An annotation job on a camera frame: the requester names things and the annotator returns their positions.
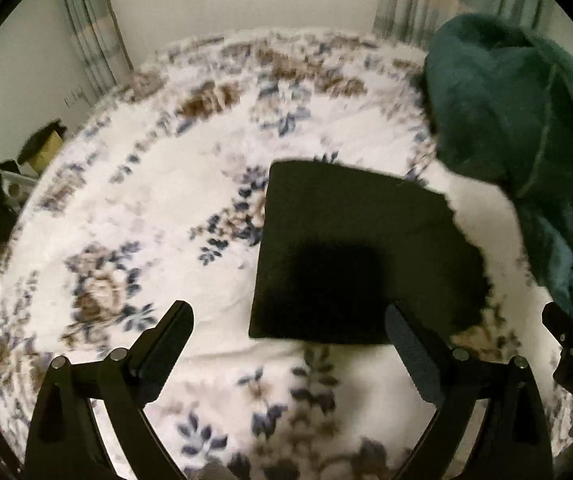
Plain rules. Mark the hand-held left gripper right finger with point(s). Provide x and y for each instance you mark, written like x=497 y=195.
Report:
x=414 y=355

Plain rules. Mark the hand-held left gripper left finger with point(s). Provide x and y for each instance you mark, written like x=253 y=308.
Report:
x=154 y=360

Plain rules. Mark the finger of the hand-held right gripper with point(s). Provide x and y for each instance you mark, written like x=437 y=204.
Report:
x=561 y=327

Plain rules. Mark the dark striped sweater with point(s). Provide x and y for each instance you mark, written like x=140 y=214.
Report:
x=346 y=250

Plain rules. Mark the floral bedspread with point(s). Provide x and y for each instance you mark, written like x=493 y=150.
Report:
x=166 y=220

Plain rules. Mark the yellow box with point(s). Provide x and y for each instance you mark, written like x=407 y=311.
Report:
x=49 y=152

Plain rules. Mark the teal plush blanket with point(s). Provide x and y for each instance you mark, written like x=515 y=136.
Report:
x=506 y=100

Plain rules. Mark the black cloth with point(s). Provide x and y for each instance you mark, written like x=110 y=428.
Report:
x=41 y=137

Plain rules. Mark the wall socket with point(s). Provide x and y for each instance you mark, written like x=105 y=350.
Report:
x=77 y=101

